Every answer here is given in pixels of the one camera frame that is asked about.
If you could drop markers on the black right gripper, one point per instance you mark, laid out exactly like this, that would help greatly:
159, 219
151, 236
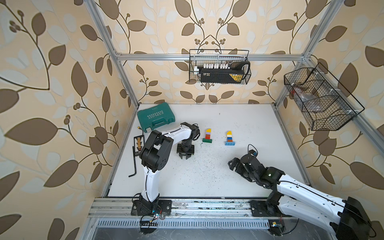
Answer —
235, 160

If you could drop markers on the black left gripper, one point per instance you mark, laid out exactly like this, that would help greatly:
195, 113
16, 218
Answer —
182, 152

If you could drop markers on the dark green long lego brick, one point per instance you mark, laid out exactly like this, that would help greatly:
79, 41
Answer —
207, 140

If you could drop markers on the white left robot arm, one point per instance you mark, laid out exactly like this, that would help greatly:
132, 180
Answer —
154, 155

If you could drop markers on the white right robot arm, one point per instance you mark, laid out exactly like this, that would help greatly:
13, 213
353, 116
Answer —
344, 219

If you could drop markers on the green plastic tool case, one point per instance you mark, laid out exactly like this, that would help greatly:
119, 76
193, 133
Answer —
156, 117

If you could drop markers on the black parallel charging board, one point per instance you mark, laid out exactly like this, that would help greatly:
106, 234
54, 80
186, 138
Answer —
139, 142

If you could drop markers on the black allen key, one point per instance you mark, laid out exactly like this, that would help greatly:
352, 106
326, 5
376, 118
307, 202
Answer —
134, 161

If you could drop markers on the plastic bag in basket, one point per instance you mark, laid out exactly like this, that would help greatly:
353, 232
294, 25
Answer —
304, 98

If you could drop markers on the black battery charger in basket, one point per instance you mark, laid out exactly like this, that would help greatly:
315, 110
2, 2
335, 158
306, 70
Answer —
235, 73

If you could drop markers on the black wire basket back wall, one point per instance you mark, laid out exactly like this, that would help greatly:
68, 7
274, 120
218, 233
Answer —
216, 66

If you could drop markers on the black wire basket wall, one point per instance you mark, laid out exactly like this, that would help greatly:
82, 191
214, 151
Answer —
216, 66
335, 106

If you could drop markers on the black wire basket right wall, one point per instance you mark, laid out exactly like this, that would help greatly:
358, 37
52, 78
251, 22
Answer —
335, 106

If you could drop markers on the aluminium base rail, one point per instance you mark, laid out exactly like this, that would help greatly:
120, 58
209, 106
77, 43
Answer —
222, 214

